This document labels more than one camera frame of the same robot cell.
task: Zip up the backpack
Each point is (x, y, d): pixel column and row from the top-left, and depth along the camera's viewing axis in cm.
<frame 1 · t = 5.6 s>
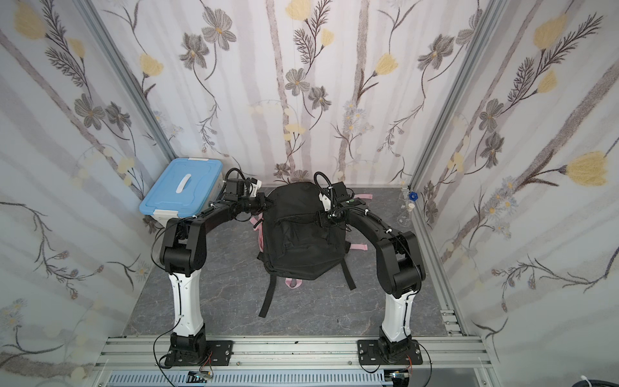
left hand: (277, 199, 99), fingers closed
right hand: (324, 214, 93), fingers open
white box with blue lid: (191, 185, 100), point 17 cm above the table
black backpack: (301, 240, 92), point 9 cm above the table
clear bottle with blue cap: (405, 218, 109), point 2 cm above the table

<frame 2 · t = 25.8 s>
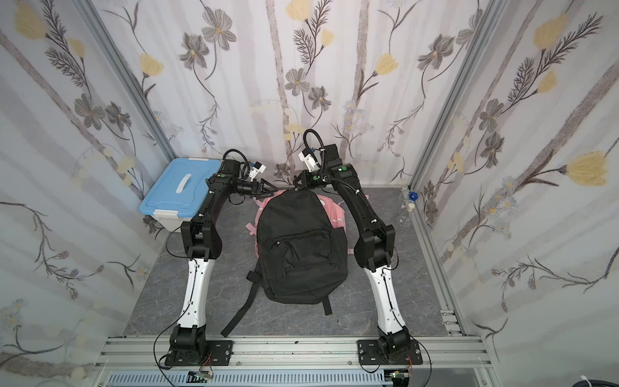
left hand: (275, 188, 97), fingers open
right hand: (299, 175, 86), fingers closed
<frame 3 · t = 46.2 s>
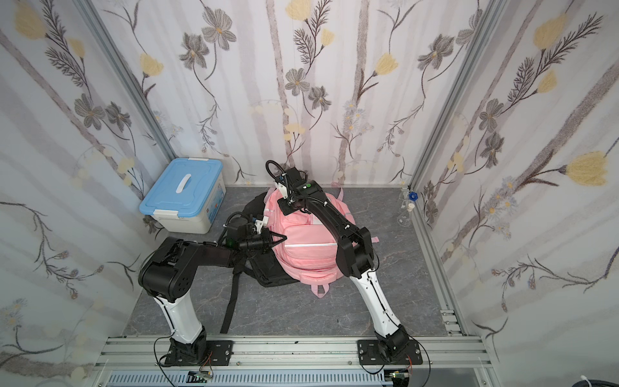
left hand: (286, 236, 90), fingers closed
right hand: (289, 197, 94), fingers closed
pink backpack: (309, 253, 91), point 8 cm above the table
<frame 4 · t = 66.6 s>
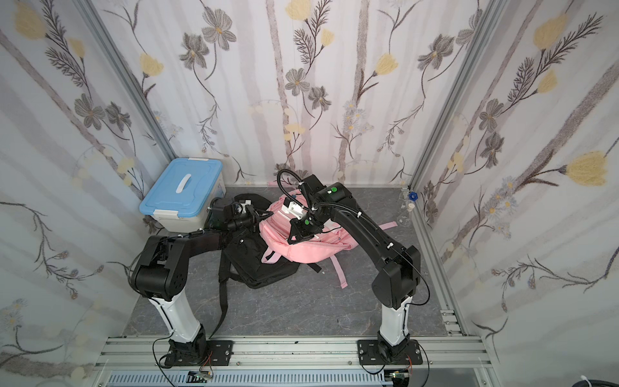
left hand: (273, 210, 89), fingers closed
right hand: (294, 238, 73), fingers closed
